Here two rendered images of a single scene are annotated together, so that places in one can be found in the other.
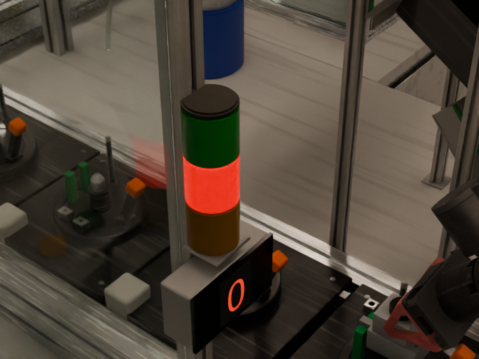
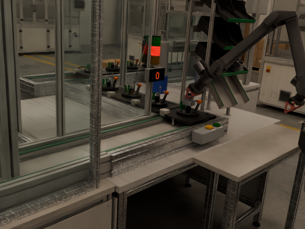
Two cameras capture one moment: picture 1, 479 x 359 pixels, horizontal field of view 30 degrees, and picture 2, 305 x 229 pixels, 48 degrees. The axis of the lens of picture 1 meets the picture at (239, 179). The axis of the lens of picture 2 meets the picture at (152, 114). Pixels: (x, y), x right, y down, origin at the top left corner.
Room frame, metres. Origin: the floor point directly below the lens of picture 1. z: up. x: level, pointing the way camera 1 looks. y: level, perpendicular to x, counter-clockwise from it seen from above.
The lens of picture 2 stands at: (-1.25, -0.13, 1.55)
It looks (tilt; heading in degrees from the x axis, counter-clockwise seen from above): 17 degrees down; 5
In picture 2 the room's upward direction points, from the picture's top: 4 degrees clockwise
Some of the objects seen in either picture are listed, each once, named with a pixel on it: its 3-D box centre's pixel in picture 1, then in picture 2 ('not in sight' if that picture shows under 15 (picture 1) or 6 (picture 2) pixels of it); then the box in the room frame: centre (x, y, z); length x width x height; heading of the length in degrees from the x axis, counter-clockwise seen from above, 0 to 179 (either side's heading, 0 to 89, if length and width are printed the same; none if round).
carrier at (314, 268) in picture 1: (228, 264); (157, 97); (0.87, 0.01, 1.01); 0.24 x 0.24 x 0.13; 52
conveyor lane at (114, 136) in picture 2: not in sight; (148, 132); (0.49, 0.02, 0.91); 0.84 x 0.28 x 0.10; 142
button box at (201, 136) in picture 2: not in sight; (208, 133); (0.51, -0.30, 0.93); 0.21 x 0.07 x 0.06; 142
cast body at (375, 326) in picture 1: (393, 323); (187, 98); (0.72, -0.18, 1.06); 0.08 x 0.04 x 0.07; 52
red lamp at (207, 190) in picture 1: (212, 175); (155, 50); (0.64, 0.02, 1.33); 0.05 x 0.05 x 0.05
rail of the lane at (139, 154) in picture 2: not in sight; (176, 140); (0.40, -0.13, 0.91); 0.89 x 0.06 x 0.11; 142
